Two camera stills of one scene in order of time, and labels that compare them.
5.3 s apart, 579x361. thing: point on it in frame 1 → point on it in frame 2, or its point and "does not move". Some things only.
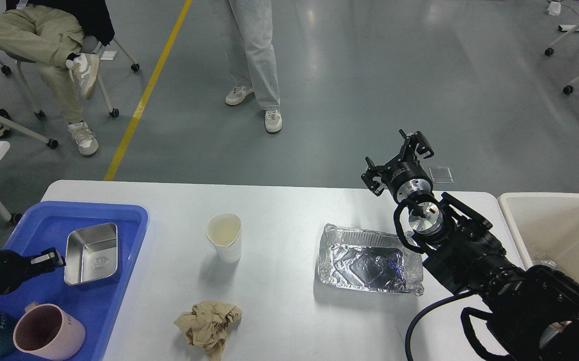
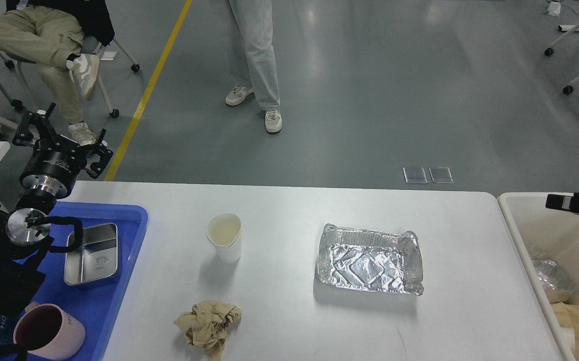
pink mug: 48,331 does not move
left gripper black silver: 1,270 → 52,166
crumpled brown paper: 206,326 does not move
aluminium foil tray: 359,259 does not move
